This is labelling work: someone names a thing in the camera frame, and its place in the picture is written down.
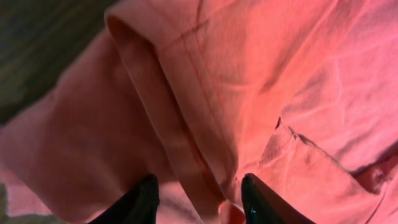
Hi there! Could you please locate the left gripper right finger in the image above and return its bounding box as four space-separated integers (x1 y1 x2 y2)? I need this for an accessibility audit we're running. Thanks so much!
241 173 315 224

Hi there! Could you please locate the red t-shirt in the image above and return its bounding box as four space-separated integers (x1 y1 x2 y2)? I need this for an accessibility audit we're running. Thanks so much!
1 0 397 223

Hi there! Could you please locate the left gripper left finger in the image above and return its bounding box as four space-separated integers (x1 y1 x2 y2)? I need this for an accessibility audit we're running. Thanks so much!
88 174 160 224

